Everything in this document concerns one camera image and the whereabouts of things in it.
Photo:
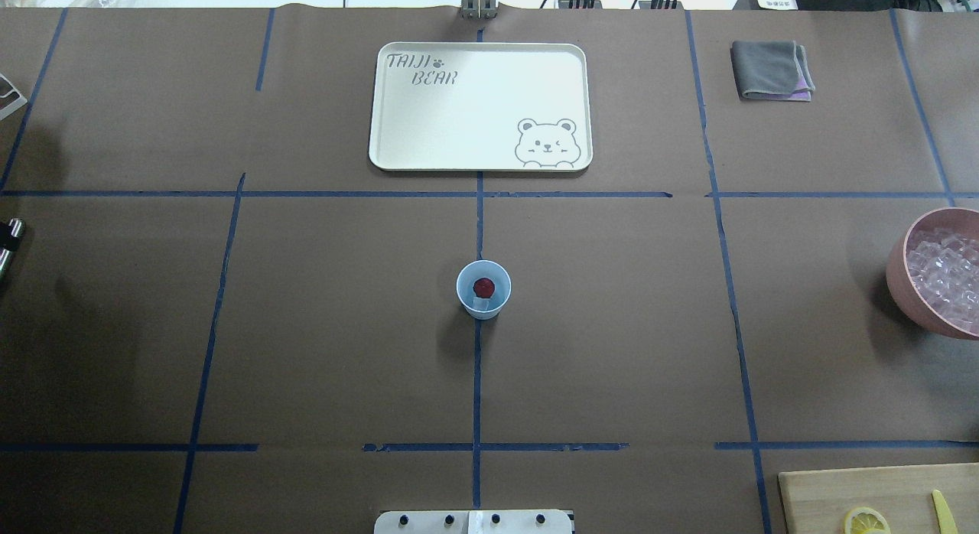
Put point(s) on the light blue plastic cup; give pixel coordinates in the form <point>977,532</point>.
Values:
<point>480,309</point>

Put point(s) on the red strawberry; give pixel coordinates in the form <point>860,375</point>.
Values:
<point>484,288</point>

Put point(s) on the metal muddler black tip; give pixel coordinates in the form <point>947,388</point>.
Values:
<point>11,238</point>

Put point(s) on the pile of ice cubes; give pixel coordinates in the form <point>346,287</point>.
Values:
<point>943,266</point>

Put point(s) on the cream bear tray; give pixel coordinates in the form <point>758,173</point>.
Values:
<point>481,106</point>

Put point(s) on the grey folded cloth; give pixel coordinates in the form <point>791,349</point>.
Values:
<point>772,70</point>

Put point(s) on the wooden cutting board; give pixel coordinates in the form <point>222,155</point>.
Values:
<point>821,501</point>

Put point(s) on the pink bowl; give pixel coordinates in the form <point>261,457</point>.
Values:
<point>904,293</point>

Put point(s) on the lemon slices row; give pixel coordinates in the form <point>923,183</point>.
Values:
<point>866,521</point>

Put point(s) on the aluminium frame post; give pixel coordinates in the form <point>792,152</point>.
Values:
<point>479,9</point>

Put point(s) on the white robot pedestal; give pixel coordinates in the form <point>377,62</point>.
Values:
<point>475,521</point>

